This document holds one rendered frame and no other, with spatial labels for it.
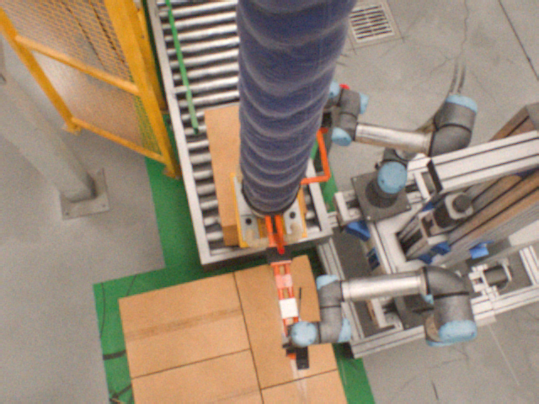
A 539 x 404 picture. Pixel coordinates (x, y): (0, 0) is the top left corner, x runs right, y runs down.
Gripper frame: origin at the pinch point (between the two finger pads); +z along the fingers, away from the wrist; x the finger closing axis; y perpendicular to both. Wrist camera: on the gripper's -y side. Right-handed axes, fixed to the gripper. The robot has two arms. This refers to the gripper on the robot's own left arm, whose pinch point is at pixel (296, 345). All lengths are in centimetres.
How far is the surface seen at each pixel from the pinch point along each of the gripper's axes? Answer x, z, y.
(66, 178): 108, 82, 113
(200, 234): 34, 62, 65
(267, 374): 10, 67, -9
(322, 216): -30, 62, 66
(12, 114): 106, 4, 114
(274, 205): 2, -19, 50
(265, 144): 7, -75, 51
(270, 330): 5, 67, 12
